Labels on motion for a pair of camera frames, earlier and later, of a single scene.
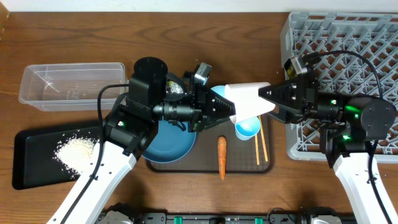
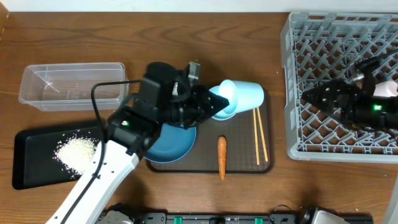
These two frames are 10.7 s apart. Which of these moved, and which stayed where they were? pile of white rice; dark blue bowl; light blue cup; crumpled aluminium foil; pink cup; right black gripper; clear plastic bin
Moved: light blue cup; right black gripper; pink cup
Stayed: dark blue bowl; clear plastic bin; pile of white rice; crumpled aluminium foil
